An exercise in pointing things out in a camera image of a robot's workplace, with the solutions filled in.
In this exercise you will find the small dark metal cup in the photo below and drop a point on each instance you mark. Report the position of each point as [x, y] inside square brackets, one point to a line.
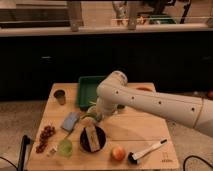
[60, 96]

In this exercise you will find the bunch of red grapes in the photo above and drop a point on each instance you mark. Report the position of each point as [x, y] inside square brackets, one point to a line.
[46, 133]

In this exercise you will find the green plastic tray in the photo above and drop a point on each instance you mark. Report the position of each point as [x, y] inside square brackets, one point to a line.
[86, 93]

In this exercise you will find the orange fruit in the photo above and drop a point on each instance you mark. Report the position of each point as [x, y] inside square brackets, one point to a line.
[118, 153]

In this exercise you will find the green spoon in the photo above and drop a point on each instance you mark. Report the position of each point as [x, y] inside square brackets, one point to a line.
[88, 115]

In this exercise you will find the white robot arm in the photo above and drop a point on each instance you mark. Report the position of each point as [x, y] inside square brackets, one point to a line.
[192, 112]

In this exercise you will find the white dish brush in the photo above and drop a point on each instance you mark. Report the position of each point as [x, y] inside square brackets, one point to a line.
[134, 157]

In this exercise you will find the wooden block on plate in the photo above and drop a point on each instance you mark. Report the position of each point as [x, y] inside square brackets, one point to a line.
[92, 138]

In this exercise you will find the black clamp stand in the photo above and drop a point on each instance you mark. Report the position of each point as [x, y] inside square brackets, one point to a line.
[24, 143]

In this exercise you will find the orange bowl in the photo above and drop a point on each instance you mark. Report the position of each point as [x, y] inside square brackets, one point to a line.
[144, 89]

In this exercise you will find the blue sponge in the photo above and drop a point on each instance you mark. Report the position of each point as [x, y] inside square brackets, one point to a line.
[70, 121]

